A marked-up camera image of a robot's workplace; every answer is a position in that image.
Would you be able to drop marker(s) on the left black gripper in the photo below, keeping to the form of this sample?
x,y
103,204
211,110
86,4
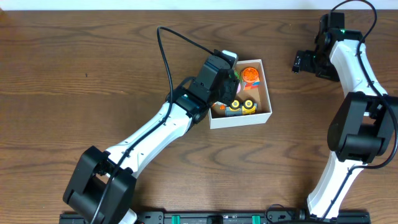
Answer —
x,y
229,84

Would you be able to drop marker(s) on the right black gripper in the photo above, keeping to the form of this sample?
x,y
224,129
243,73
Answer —
x,y
304,58

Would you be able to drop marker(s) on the white toy duck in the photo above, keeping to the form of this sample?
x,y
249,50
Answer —
x,y
222,106

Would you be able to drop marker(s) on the grey yellow toy truck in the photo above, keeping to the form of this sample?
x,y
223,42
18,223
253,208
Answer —
x,y
237,108

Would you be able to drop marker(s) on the orange round disc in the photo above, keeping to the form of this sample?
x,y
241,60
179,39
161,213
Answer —
x,y
250,74

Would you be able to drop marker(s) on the colourful puzzle cube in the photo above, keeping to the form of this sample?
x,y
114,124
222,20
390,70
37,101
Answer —
x,y
250,86

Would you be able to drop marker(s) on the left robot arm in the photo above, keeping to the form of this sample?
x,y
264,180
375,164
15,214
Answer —
x,y
102,185

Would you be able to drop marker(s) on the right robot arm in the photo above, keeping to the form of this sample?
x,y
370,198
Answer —
x,y
362,127

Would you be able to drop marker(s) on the white cardboard box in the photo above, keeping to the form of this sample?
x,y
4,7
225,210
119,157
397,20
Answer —
x,y
259,95

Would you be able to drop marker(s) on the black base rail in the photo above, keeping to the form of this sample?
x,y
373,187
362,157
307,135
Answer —
x,y
274,215

